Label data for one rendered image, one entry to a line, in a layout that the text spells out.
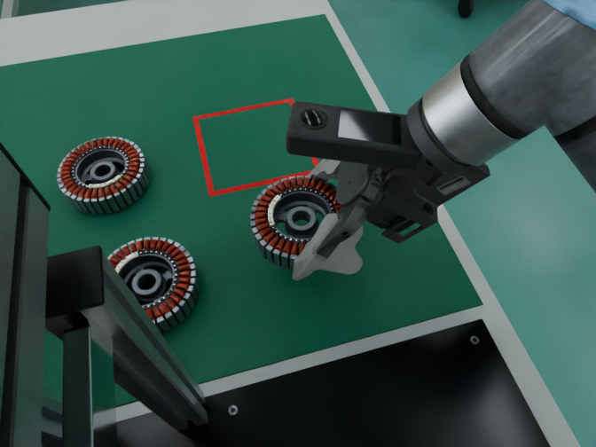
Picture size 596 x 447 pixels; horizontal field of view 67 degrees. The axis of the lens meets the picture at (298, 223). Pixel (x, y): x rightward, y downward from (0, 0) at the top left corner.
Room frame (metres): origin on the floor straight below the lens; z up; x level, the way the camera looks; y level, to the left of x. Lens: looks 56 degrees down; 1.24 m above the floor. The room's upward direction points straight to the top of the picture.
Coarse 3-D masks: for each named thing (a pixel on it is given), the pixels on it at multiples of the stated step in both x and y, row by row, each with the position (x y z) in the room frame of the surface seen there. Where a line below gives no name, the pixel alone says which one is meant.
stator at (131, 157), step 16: (96, 144) 0.43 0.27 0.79; (112, 144) 0.43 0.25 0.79; (128, 144) 0.43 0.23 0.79; (64, 160) 0.40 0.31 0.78; (80, 160) 0.40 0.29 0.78; (96, 160) 0.42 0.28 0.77; (112, 160) 0.42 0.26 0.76; (128, 160) 0.40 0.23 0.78; (144, 160) 0.40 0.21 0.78; (64, 176) 0.37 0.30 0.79; (80, 176) 0.39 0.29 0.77; (96, 176) 0.38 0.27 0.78; (112, 176) 0.38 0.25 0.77; (128, 176) 0.37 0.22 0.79; (144, 176) 0.38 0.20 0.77; (64, 192) 0.35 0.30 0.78; (80, 192) 0.35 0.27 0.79; (96, 192) 0.35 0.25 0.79; (112, 192) 0.35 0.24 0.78; (128, 192) 0.35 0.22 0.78; (80, 208) 0.34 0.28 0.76; (96, 208) 0.34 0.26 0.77; (112, 208) 0.35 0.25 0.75
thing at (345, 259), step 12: (336, 216) 0.24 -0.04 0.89; (324, 228) 0.24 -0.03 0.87; (360, 228) 0.24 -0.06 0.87; (312, 240) 0.23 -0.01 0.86; (348, 240) 0.23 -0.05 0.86; (312, 252) 0.22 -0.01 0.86; (336, 252) 0.22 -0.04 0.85; (348, 252) 0.22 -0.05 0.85; (300, 264) 0.22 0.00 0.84; (312, 264) 0.21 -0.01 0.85; (324, 264) 0.22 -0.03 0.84; (336, 264) 0.22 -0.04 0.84; (348, 264) 0.22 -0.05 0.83; (360, 264) 0.22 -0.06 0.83; (300, 276) 0.21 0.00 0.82
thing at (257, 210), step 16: (272, 192) 0.31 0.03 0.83; (288, 192) 0.31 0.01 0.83; (304, 192) 0.31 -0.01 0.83; (320, 192) 0.31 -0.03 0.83; (256, 208) 0.29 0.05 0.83; (272, 208) 0.29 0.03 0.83; (288, 208) 0.31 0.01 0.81; (304, 208) 0.29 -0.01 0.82; (320, 208) 0.30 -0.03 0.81; (336, 208) 0.29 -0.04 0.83; (256, 224) 0.27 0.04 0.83; (272, 224) 0.27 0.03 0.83; (288, 224) 0.27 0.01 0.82; (256, 240) 0.25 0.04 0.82; (272, 240) 0.25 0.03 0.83; (288, 240) 0.25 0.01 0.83; (304, 240) 0.25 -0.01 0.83; (272, 256) 0.24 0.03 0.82; (288, 256) 0.23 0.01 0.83
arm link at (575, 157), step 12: (588, 120) 0.21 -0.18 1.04; (564, 132) 0.21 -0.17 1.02; (576, 132) 0.21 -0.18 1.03; (588, 132) 0.20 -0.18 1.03; (564, 144) 0.21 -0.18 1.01; (576, 144) 0.21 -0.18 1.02; (588, 144) 0.20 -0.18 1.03; (576, 156) 0.20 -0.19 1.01; (588, 156) 0.20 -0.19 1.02; (576, 168) 0.21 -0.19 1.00; (588, 168) 0.20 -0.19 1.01; (588, 180) 0.20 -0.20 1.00
